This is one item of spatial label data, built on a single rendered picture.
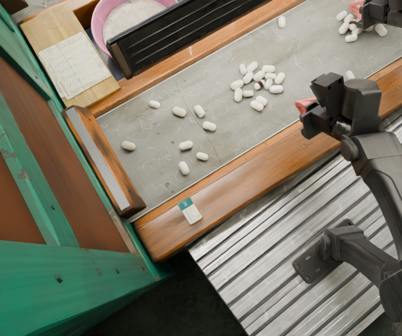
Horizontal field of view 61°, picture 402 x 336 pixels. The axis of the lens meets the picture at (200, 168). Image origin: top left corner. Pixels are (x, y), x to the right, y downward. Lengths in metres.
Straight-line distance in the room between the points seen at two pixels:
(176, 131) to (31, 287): 0.72
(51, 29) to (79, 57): 0.13
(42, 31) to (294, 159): 0.79
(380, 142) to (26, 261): 0.57
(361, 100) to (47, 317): 0.58
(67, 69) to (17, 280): 0.83
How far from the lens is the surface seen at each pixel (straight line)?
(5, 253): 0.27
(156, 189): 0.90
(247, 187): 0.88
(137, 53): 0.65
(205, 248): 0.95
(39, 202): 0.39
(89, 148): 0.84
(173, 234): 0.86
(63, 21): 1.14
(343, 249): 0.82
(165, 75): 0.99
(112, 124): 0.98
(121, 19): 1.15
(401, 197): 0.63
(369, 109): 0.69
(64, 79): 1.03
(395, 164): 0.66
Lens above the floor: 1.62
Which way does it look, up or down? 75 degrees down
